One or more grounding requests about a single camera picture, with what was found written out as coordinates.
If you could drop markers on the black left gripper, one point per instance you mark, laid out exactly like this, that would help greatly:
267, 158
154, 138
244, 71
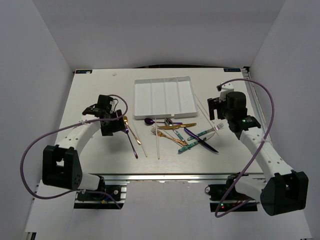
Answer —
118, 126

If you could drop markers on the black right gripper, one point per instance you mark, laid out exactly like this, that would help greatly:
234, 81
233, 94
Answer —
214, 104

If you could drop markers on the gold spoon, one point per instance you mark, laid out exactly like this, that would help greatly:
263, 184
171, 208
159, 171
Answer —
132, 132

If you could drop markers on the green handled silver fork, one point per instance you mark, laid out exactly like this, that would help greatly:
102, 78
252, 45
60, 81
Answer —
211, 130

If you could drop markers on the green handled silver knife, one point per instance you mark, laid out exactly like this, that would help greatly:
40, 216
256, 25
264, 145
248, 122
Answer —
193, 144

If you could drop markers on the purple iridescent knife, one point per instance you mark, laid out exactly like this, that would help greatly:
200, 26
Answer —
200, 141

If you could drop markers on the gold fork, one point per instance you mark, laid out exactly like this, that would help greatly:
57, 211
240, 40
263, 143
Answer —
160, 134

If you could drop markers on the green handled silver spoon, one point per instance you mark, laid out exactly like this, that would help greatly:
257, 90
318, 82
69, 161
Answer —
169, 122

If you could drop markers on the gold knife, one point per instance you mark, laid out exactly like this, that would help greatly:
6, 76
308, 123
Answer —
177, 126

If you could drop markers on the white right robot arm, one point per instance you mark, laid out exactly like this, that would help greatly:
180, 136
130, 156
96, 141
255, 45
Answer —
284, 189

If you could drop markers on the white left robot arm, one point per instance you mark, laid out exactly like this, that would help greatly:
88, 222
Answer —
61, 165

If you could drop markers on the purple iridescent spoon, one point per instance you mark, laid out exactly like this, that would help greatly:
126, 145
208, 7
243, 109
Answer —
149, 121

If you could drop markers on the blue right corner label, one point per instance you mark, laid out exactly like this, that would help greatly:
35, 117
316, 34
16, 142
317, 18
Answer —
232, 70

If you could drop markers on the blue corner label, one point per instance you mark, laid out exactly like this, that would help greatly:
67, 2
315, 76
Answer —
232, 70
83, 71

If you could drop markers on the white divided utensil tray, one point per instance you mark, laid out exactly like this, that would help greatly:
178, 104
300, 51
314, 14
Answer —
171, 97

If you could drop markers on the blue left corner label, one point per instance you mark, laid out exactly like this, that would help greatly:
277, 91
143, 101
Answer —
83, 71

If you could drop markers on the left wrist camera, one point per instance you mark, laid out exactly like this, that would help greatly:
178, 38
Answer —
106, 103

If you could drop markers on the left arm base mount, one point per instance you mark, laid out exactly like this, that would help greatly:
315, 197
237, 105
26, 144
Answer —
93, 201

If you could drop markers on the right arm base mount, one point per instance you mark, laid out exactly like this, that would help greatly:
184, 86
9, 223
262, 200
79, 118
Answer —
216, 191

